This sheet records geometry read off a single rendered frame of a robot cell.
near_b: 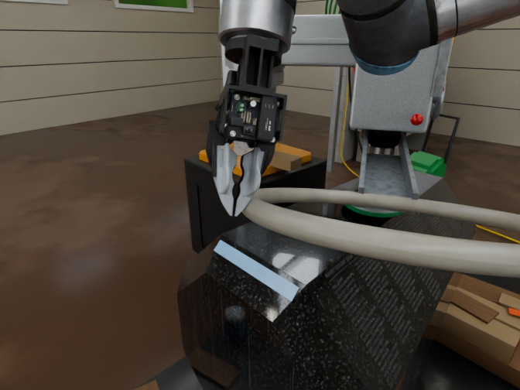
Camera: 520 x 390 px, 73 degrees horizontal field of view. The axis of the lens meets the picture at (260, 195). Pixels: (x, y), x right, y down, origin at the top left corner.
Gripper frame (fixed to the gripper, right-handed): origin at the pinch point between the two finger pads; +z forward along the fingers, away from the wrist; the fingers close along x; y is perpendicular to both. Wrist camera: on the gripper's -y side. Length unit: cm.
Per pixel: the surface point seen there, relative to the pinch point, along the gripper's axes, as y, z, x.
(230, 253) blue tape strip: -54, 18, 10
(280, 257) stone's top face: -45, 17, 23
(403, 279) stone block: -45, 21, 63
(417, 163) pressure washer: -180, -30, 166
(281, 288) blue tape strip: -36.9, 22.8, 21.2
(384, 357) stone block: -29, 37, 48
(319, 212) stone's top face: -66, 5, 42
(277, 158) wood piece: -123, -16, 41
